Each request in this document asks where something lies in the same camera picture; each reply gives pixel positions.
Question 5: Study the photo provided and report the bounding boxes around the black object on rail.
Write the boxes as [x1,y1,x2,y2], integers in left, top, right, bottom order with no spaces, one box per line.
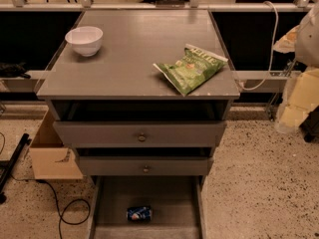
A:
[0,63,31,79]

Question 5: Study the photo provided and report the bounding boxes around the grey drawer cabinet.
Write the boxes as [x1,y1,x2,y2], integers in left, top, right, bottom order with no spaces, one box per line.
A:
[35,9,241,239]

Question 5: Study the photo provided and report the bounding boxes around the dark cabinet at right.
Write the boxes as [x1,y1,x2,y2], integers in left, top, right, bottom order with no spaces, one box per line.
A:
[301,107,319,142]

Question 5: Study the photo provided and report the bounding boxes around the white bowl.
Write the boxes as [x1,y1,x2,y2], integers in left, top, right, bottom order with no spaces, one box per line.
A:
[65,26,103,57]

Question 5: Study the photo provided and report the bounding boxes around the grey middle drawer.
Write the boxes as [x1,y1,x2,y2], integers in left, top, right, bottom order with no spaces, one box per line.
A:
[78,147,213,176]

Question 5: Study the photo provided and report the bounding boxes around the blue pepsi can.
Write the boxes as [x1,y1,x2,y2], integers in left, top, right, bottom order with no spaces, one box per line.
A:
[127,206,153,221]

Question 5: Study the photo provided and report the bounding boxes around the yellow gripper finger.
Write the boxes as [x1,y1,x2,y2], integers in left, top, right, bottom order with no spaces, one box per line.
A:
[273,26,299,54]
[275,67,319,133]

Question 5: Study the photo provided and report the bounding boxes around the cardboard box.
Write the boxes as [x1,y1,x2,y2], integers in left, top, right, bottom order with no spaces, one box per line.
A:
[29,112,83,180]

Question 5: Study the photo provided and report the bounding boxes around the black stand leg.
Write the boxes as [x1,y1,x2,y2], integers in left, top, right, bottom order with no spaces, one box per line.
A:
[0,133,30,204]

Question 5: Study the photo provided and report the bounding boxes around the black floor cable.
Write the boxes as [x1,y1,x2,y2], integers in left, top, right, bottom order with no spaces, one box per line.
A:
[36,178,92,239]

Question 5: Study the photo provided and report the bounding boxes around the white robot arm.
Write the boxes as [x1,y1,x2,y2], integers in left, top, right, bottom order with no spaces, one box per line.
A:
[273,3,319,133]

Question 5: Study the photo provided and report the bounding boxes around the white hanging cable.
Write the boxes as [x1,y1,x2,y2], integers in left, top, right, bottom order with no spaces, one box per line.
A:
[237,0,280,92]

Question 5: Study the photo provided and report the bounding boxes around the grey top drawer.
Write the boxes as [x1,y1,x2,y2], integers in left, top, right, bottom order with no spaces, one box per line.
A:
[54,101,225,147]

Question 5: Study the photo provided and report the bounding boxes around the grey bottom drawer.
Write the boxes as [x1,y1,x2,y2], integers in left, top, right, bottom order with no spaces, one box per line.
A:
[86,176,206,239]

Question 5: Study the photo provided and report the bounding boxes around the green chip bag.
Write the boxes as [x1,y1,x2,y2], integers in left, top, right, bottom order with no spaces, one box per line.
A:
[154,44,228,97]

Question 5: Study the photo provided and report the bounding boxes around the grey drawer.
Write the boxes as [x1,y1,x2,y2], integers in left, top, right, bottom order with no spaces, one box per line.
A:
[86,176,206,239]
[54,101,225,147]
[78,147,213,176]

